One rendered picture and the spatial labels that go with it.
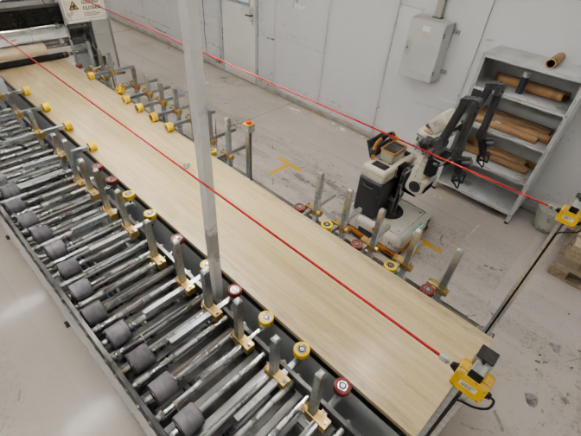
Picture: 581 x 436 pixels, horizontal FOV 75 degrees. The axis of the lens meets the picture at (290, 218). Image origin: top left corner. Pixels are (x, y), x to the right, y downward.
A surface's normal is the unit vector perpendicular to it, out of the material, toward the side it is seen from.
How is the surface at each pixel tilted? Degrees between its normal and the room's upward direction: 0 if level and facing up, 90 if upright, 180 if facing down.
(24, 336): 0
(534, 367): 0
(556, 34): 90
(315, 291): 0
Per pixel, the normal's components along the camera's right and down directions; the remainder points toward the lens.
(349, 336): 0.06, -0.76
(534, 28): -0.69, 0.43
